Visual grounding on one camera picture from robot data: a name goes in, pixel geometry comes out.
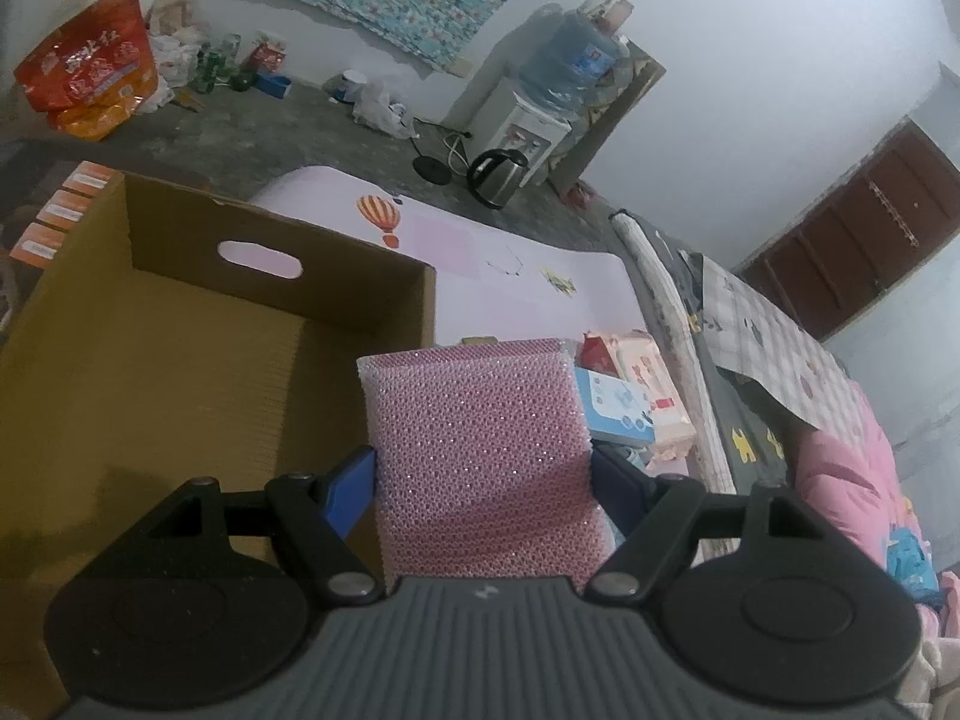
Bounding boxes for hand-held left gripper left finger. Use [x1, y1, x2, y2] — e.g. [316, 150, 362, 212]
[142, 445, 385, 607]

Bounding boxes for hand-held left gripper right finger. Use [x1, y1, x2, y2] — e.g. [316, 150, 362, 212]
[585, 444, 815, 605]

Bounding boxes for blue white wipes pack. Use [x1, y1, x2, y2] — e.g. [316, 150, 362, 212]
[574, 367, 657, 447]

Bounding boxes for pink mesh sponge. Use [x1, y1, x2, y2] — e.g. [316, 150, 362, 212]
[357, 337, 623, 593]

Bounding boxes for brown cardboard box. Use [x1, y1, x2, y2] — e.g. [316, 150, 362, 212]
[0, 171, 437, 720]

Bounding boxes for pink red wipes pack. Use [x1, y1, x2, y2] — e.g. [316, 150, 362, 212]
[600, 328, 698, 462]

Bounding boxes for red printed packet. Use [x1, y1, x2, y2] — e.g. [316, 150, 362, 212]
[577, 331, 623, 376]

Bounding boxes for grey star-pattern mattress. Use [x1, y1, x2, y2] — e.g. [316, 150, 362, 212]
[675, 240, 826, 496]

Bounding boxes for checkered printed blanket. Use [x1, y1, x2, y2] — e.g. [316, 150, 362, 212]
[701, 255, 875, 432]

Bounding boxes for pink quilt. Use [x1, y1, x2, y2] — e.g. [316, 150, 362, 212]
[795, 375, 960, 720]

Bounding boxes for pink printed mat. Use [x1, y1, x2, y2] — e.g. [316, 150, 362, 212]
[247, 165, 657, 361]

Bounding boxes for black steel electric kettle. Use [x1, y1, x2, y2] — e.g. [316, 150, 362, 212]
[466, 148, 530, 211]

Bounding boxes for brown wooden door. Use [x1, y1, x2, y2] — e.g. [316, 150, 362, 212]
[739, 116, 960, 342]

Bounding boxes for white water dispenser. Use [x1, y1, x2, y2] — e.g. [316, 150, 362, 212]
[465, 79, 575, 188]

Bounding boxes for small white plastic bag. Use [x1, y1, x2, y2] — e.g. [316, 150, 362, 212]
[352, 79, 419, 140]

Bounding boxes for wooden framed board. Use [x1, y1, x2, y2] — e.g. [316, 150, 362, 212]
[555, 37, 667, 188]

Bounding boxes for small orange box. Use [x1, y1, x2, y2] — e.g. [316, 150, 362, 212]
[36, 191, 95, 230]
[61, 162, 125, 196]
[10, 223, 70, 263]

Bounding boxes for red carton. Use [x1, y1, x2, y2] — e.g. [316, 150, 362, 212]
[251, 34, 290, 76]

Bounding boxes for crumpled white plastic bags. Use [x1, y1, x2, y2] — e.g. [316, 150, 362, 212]
[146, 4, 205, 85]

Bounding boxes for orange red plastic bag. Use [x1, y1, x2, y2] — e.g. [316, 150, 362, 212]
[13, 0, 172, 142]

